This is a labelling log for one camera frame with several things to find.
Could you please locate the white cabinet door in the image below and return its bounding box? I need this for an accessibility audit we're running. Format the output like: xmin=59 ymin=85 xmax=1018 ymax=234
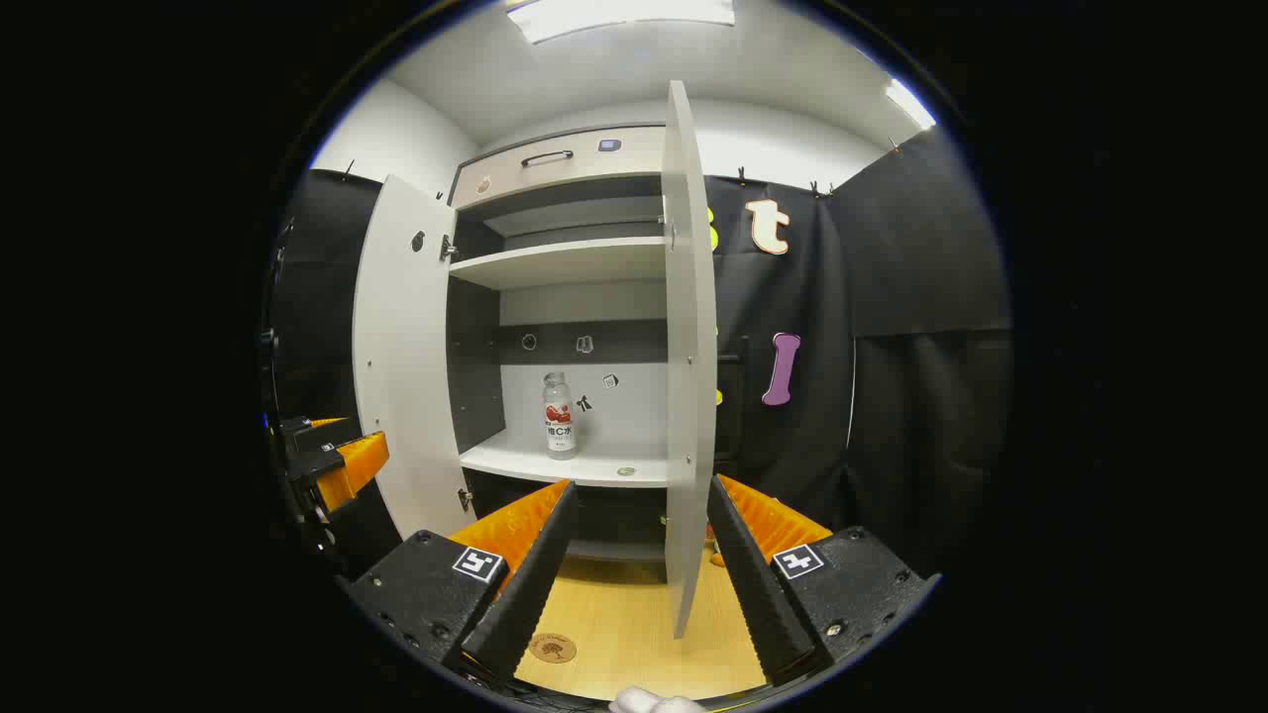
xmin=352 ymin=174 xmax=476 ymax=541
xmin=662 ymin=81 xmax=751 ymax=640

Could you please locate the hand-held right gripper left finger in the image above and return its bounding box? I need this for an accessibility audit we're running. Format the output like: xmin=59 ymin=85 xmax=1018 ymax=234
xmin=342 ymin=480 xmax=581 ymax=689

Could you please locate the cabinet drawer with black handle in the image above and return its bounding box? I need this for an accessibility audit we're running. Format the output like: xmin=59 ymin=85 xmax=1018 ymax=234
xmin=451 ymin=126 xmax=667 ymax=209

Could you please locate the clear bottle with red label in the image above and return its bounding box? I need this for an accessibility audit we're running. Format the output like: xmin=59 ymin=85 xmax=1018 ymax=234
xmin=542 ymin=371 xmax=578 ymax=460

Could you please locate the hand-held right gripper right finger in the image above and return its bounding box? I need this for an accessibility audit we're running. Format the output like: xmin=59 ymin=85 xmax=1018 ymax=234
xmin=705 ymin=473 xmax=942 ymax=689

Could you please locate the large ceiling light panel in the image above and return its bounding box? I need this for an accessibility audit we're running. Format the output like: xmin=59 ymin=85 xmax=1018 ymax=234
xmin=505 ymin=0 xmax=736 ymax=46

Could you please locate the white and grey cabinet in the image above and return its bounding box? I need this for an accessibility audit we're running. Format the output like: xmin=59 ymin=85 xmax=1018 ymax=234
xmin=443 ymin=124 xmax=670 ymax=563

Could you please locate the black backdrop cloth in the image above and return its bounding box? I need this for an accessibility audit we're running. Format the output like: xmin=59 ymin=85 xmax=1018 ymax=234
xmin=267 ymin=124 xmax=1013 ymax=585

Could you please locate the small ceiling light panel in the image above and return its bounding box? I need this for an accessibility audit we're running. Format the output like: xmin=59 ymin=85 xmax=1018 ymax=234
xmin=885 ymin=77 xmax=937 ymax=132

